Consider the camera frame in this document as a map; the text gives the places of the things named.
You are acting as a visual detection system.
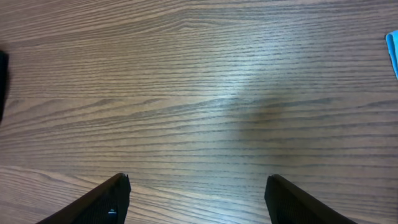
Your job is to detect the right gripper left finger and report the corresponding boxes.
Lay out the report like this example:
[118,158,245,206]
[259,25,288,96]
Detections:
[37,173,131,224]

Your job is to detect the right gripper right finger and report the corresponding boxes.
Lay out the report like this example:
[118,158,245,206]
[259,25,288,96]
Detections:
[264,175,356,224]

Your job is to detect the light blue printed t-shirt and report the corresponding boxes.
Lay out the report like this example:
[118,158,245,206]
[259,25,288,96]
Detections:
[385,30,398,78]

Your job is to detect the black shorts grey waistband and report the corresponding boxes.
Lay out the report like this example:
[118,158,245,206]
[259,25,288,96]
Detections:
[0,50,9,120]

